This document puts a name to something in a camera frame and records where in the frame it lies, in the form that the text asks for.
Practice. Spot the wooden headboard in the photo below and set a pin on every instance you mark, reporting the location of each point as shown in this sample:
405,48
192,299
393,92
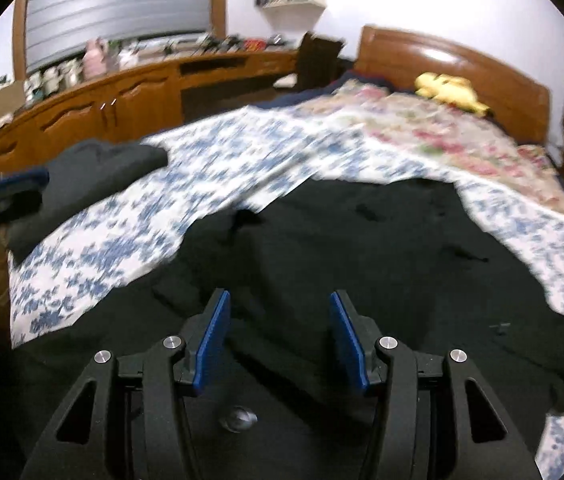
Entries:
462,60

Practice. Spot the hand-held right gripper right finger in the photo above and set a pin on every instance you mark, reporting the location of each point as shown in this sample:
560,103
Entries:
349,345

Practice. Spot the yellow plush toy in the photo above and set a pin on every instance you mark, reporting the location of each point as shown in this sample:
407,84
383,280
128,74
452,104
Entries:
449,91

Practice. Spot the navy bed sheet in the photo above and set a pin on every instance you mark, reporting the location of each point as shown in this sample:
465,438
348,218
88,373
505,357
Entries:
357,80

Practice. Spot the black garment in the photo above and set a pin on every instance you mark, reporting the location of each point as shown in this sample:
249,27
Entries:
322,260

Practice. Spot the pink floral quilt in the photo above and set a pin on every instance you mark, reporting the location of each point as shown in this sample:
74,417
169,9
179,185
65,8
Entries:
442,135

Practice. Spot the desk clutter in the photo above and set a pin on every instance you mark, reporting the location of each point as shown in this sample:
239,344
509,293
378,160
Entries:
221,42

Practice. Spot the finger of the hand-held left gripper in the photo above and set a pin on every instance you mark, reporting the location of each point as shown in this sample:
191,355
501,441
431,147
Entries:
16,190

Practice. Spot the pink bottle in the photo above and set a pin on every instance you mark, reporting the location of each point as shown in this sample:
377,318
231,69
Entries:
94,60

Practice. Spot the row of jars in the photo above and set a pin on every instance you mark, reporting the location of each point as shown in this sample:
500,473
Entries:
54,80

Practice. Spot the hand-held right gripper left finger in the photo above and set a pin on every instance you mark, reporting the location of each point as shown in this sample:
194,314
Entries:
209,345

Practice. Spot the dark wooden chair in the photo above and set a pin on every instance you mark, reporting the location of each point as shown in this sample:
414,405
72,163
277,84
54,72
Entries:
318,60

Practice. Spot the blue floral blanket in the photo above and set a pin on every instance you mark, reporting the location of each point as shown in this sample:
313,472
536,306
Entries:
171,175

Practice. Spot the dark grey garment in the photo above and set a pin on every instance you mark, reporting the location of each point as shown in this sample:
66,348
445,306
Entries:
91,180

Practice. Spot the grey window blind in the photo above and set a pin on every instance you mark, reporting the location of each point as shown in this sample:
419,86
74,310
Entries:
111,5

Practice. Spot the wooden desk cabinet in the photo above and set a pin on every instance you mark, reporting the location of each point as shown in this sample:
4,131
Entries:
126,95

